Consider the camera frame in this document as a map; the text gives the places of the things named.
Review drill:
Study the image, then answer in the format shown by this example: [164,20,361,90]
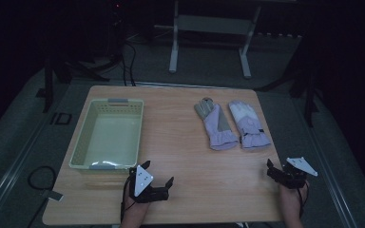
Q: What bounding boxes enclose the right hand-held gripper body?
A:
[266,156,318,190]

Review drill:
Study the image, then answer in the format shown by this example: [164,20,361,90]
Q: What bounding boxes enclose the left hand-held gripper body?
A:
[127,164,170,204]

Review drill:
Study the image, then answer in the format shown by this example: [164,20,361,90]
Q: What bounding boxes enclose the pale green plastic basket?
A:
[68,97,145,171]

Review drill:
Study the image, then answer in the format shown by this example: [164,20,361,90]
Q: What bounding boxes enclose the lilac glove white fingers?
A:
[227,100,272,150]

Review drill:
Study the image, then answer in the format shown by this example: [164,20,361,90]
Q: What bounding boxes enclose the lilac glove grey palm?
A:
[193,97,240,151]

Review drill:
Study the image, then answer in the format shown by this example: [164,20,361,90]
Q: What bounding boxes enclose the person's left hand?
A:
[121,189,151,217]

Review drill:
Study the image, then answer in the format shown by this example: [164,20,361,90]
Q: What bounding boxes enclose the person's right hand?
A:
[279,181,310,209]

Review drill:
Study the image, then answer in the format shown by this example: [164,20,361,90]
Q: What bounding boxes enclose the black tripod stand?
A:
[256,31,323,128]

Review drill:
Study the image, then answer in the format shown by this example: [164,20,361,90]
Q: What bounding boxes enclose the grey tape piece on floor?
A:
[42,189,65,202]

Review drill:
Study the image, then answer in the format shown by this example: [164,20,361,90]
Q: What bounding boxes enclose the white metal stand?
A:
[153,0,262,80]

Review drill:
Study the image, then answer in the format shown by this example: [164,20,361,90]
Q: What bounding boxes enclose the dark device with red light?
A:
[108,0,125,30]

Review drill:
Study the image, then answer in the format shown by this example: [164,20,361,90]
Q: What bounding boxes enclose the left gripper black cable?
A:
[119,175,136,223]

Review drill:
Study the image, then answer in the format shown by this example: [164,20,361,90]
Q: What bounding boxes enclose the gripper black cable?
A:
[119,175,136,223]
[297,180,310,219]

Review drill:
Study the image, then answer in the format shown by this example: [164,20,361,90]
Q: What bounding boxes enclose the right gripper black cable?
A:
[297,180,310,219]

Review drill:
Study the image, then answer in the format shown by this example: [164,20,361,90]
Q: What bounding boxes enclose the black hanging cables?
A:
[121,40,138,87]

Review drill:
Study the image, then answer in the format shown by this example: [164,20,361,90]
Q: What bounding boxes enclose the black cable loop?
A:
[27,165,58,192]

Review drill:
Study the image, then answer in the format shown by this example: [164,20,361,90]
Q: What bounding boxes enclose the black stand with cables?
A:
[35,0,125,114]

